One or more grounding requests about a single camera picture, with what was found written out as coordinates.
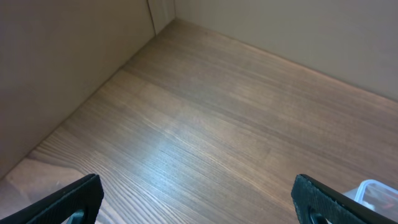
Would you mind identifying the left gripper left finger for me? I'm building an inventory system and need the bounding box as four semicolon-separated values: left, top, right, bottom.
1;174;104;224

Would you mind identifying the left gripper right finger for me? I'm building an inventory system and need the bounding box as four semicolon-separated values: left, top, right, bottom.
291;174;395;224

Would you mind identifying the clear plastic container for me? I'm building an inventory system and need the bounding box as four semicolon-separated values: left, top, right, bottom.
343;179;397;222

